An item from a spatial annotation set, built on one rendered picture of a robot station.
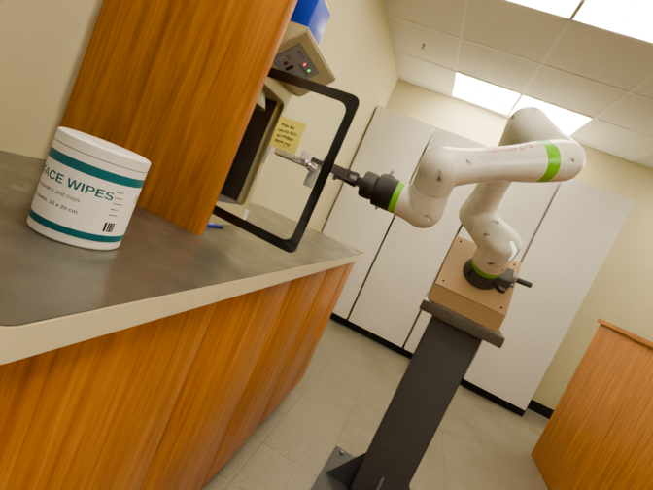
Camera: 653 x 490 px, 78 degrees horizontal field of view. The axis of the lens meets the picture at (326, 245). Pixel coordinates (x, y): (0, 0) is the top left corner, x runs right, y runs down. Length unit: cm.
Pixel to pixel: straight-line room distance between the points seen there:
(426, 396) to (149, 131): 136
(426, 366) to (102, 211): 136
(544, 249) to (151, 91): 365
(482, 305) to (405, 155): 268
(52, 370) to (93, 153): 29
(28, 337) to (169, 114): 75
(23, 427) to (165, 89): 79
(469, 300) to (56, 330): 144
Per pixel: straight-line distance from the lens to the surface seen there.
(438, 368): 172
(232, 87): 104
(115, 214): 68
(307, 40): 115
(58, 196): 68
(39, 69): 129
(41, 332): 47
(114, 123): 120
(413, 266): 407
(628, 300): 493
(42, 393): 59
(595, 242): 431
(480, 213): 161
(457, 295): 167
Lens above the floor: 115
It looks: 6 degrees down
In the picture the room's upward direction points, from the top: 24 degrees clockwise
